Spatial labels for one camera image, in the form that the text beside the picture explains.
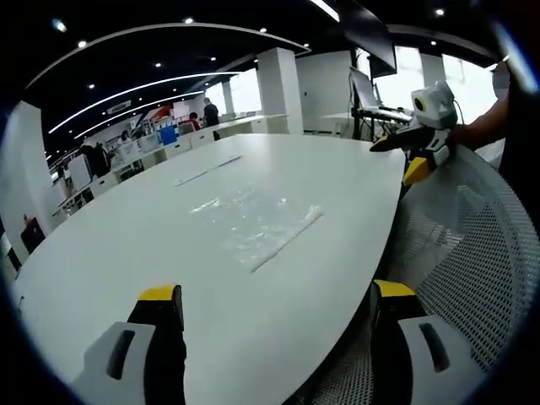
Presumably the white board on stand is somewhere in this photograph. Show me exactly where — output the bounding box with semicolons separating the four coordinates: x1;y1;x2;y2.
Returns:
348;66;383;111

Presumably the large clear food packaging bag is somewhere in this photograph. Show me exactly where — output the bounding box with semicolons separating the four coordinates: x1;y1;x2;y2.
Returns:
188;185;326;274

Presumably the black screen on stand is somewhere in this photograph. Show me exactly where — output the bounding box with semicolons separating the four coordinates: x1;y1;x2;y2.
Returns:
343;23;398;81

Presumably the white mesh chair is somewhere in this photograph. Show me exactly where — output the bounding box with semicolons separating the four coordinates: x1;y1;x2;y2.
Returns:
294;141;540;405

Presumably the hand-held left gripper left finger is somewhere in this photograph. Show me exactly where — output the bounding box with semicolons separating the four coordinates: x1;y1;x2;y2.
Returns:
69;284;187;405

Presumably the white square pillar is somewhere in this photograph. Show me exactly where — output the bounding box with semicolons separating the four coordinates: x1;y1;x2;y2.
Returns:
256;46;305;135

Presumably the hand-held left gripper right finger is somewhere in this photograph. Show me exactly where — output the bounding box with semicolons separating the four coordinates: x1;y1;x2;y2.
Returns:
370;278;480;405

